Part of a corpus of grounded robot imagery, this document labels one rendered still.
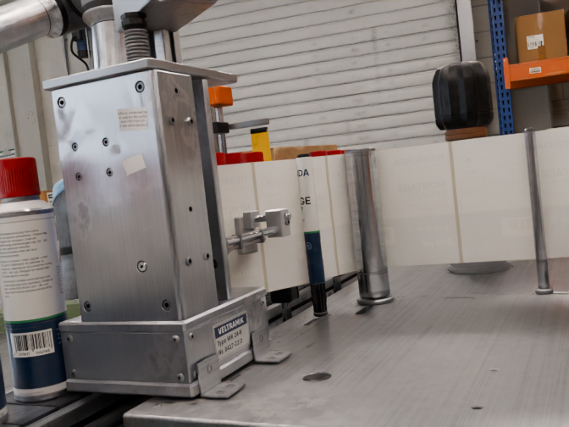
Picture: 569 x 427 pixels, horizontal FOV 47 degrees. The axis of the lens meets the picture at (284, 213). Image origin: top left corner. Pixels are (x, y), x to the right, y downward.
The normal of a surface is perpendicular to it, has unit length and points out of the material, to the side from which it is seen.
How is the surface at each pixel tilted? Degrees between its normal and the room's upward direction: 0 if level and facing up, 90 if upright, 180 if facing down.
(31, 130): 90
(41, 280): 90
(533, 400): 0
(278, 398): 0
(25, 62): 90
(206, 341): 90
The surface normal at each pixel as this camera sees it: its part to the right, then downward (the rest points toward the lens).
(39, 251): 0.71, -0.04
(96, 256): -0.43, 0.10
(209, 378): 0.90, -0.07
